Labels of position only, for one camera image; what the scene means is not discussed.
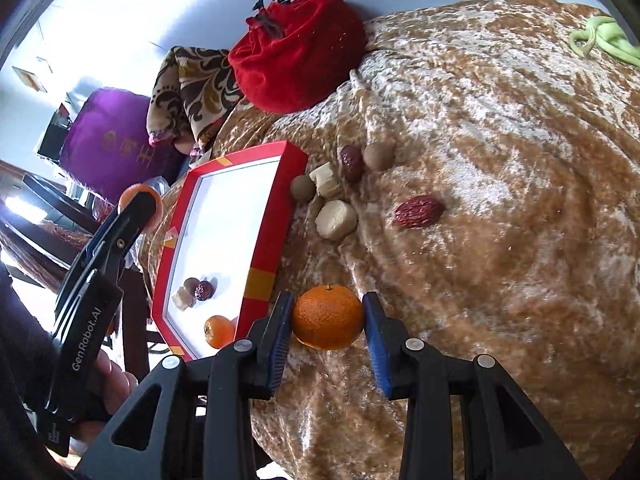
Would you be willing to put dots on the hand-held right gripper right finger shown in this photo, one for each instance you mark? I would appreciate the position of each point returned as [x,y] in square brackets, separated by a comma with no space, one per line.
[376,340]

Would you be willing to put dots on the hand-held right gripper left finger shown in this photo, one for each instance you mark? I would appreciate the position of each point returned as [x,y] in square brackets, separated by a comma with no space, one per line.
[281,340]

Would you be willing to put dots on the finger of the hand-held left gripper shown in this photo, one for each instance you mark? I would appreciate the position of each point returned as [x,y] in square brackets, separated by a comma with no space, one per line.
[122,240]
[75,285]

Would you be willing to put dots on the orange mandarin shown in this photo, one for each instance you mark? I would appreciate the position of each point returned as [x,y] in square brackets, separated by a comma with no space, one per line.
[219,332]
[159,207]
[327,317]

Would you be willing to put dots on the red cardboard box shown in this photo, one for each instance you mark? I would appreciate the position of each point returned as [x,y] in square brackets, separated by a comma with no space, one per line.
[220,230]

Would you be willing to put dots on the large beige cake piece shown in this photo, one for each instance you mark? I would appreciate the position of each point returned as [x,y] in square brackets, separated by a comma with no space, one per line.
[336,220]

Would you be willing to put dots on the large red jujube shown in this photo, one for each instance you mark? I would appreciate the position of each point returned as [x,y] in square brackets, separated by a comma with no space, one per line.
[419,211]

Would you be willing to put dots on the small beige cake piece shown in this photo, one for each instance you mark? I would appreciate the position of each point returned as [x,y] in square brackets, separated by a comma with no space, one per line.
[326,179]

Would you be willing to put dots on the person's left hand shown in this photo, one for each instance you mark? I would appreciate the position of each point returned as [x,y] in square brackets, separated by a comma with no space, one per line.
[117,385]

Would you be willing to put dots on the dark wooden chair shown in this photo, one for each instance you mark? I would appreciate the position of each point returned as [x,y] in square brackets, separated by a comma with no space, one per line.
[135,320]

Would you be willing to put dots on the clear plastic bag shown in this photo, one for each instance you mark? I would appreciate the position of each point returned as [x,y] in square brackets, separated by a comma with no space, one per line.
[159,184]

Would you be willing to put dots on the purple fabric bag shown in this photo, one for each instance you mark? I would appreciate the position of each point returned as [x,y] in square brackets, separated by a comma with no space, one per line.
[115,135]

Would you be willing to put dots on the brown round object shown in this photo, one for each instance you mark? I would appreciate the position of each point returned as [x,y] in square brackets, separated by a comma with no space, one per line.
[182,146]

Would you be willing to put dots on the brown floral patterned cloth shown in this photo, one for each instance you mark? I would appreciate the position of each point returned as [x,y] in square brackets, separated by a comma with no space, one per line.
[195,85]

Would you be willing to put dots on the brown velvet blanket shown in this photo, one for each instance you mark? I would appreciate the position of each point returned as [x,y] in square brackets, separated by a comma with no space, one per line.
[500,210]

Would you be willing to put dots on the green knotted cloth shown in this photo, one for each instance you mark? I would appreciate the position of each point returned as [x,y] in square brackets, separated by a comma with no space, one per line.
[607,35]

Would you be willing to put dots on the wall picture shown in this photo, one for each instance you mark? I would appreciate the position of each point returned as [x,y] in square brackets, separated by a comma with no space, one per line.
[30,78]

